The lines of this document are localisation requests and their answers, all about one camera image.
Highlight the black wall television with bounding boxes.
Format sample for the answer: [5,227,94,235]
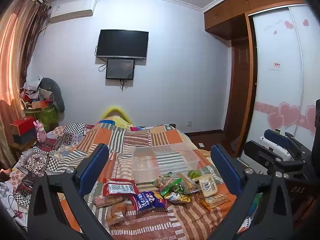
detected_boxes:
[96,29,149,59]

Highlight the white air conditioner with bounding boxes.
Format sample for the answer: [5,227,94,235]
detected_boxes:
[49,0,97,23]

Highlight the blue biscuit snack bag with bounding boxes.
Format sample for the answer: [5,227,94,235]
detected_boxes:
[130,191,168,211]

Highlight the patchwork striped bed blanket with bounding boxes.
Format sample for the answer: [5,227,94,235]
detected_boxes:
[8,121,236,239]

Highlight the red white snack packet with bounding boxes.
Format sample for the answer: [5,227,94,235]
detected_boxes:
[103,178,139,196]

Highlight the pink plush toy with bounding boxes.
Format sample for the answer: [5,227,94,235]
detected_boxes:
[33,120,47,144]

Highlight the green pea snack bag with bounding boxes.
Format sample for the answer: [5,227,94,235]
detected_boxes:
[160,178,184,197]

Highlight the red gift box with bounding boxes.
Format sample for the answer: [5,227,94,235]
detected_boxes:
[10,116,35,136]

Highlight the brown bread packet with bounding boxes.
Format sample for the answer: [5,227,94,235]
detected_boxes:
[106,202,128,226]

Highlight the small black wall monitor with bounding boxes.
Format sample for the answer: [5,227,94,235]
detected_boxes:
[106,59,135,80]

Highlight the green storage box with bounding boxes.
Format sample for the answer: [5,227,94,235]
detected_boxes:
[25,104,59,132]

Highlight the clear plastic storage box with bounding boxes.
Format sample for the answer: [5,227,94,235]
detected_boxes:
[132,143,200,184]

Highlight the orange striped curtain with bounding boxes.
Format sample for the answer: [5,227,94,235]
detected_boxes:
[0,0,50,169]

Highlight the green jelly cup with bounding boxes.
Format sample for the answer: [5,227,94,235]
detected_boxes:
[187,170,202,180]

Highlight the brown wooden door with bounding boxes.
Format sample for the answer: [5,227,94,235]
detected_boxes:
[224,39,249,143]

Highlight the yellow snack packet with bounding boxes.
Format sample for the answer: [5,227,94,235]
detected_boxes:
[164,192,191,204]

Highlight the orange cake packet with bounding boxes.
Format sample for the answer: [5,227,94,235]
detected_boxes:
[199,193,227,211]

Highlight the gold edged long packet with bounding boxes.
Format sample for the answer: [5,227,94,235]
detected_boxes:
[177,173,201,194]

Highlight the cream rice cracker pack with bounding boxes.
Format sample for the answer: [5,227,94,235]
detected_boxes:
[198,174,218,198]

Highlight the clear bag brown pastries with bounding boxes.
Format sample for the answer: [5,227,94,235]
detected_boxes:
[152,172,175,189]

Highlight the wooden wardrobe with white doors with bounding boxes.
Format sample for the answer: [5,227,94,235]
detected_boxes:
[204,0,319,153]

